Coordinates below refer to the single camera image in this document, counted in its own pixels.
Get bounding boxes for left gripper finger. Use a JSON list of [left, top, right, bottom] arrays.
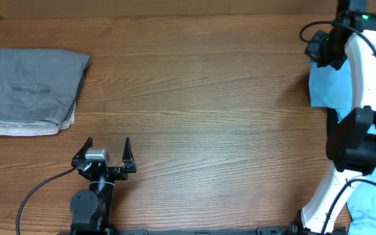
[[122, 137, 135, 168], [71, 137, 93, 167]]

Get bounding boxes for light blue printed t-shirt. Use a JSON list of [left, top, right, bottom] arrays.
[[309, 61, 376, 235]]

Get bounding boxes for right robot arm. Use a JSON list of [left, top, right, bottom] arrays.
[[284, 0, 376, 234]]

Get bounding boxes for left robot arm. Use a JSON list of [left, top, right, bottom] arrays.
[[70, 137, 136, 234]]

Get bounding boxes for folded grey trousers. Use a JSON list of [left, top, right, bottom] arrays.
[[0, 48, 91, 125]]

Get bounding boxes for folded beige cloth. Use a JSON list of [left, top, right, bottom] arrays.
[[0, 104, 76, 136]]

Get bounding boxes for black polo shirt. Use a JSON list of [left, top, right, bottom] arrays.
[[326, 108, 338, 136]]

